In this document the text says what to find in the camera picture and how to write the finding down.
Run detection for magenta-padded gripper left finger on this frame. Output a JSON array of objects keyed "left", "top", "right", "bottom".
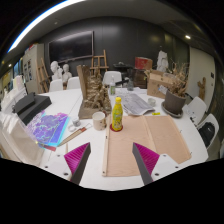
[{"left": 44, "top": 141, "right": 92, "bottom": 186}]

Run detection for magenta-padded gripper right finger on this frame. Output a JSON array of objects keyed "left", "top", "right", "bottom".
[{"left": 131, "top": 142, "right": 183, "bottom": 187}]

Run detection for yellow drink bottle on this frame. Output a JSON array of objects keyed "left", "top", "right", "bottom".
[{"left": 111, "top": 96, "right": 124, "bottom": 132}]

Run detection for wooden ruler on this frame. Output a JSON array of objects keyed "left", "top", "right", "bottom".
[{"left": 57, "top": 123, "right": 93, "bottom": 148}]

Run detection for small grey-white cup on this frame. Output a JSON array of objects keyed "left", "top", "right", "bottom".
[{"left": 71, "top": 116, "right": 82, "bottom": 128}]

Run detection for cream spotted mug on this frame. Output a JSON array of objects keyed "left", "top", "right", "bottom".
[{"left": 91, "top": 111, "right": 107, "bottom": 131}]

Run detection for flat round red coaster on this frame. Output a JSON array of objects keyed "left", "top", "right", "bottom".
[{"left": 109, "top": 123, "right": 124, "bottom": 133}]

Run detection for grey plant saucer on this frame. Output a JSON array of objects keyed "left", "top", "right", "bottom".
[{"left": 161, "top": 100, "right": 184, "bottom": 119}]

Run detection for small white bowl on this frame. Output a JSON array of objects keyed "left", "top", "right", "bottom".
[{"left": 147, "top": 97, "right": 157, "bottom": 108}]

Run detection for translucent plastic container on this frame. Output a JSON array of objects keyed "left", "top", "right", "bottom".
[{"left": 0, "top": 111, "right": 46, "bottom": 167}]

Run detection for dried plant in grey pot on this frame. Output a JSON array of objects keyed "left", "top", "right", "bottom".
[{"left": 143, "top": 59, "right": 189, "bottom": 116}]

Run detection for black backpack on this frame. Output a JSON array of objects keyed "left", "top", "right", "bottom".
[{"left": 198, "top": 121, "right": 216, "bottom": 145}]

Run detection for golden carved root sculpture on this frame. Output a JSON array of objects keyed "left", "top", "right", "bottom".
[{"left": 76, "top": 64, "right": 113, "bottom": 120}]

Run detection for cardboard box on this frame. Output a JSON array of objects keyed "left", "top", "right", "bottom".
[{"left": 146, "top": 69, "right": 174, "bottom": 100}]

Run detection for white spray bottle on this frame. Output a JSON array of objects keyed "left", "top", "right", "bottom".
[{"left": 109, "top": 74, "right": 117, "bottom": 96}]

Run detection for white plaster bust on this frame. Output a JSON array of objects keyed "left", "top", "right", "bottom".
[
  {"left": 49, "top": 60, "right": 64, "bottom": 82},
  {"left": 62, "top": 63, "right": 73, "bottom": 83}
]

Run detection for folded wooden easel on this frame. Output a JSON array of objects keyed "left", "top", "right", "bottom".
[{"left": 35, "top": 58, "right": 52, "bottom": 93}]

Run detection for stacked white chairs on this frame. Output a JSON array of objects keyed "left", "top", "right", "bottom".
[{"left": 0, "top": 74, "right": 26, "bottom": 113}]

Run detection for red box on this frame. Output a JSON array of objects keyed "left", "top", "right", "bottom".
[{"left": 134, "top": 56, "right": 154, "bottom": 71}]

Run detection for white plaster statue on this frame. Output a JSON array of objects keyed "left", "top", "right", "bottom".
[{"left": 156, "top": 49, "right": 170, "bottom": 73}]

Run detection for white cabinet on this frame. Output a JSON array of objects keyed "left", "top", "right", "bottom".
[{"left": 21, "top": 43, "right": 46, "bottom": 95}]

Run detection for long ceiling light strip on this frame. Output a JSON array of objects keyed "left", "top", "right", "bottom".
[{"left": 7, "top": 0, "right": 88, "bottom": 54}]

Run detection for wooden wall figure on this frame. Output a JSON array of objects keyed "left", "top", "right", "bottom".
[{"left": 197, "top": 76, "right": 207, "bottom": 101}]

